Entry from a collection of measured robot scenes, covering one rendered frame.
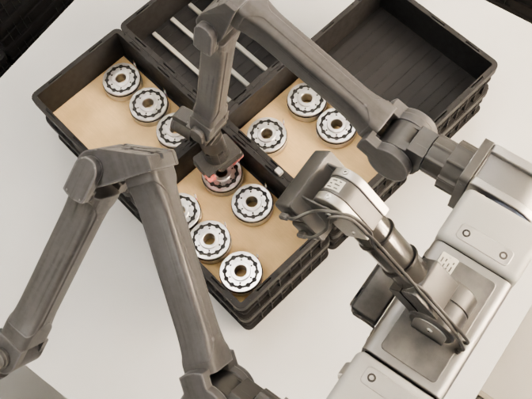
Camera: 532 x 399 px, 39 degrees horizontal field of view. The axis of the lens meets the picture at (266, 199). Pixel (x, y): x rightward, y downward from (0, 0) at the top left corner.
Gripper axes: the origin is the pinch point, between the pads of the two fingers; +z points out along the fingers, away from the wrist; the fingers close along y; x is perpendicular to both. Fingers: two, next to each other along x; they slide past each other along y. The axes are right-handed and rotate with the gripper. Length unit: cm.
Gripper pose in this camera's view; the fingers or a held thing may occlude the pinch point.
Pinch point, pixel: (222, 169)
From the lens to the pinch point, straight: 189.6
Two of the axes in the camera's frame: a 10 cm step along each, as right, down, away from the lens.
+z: 1.0, 3.6, 9.3
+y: -7.7, 6.2, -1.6
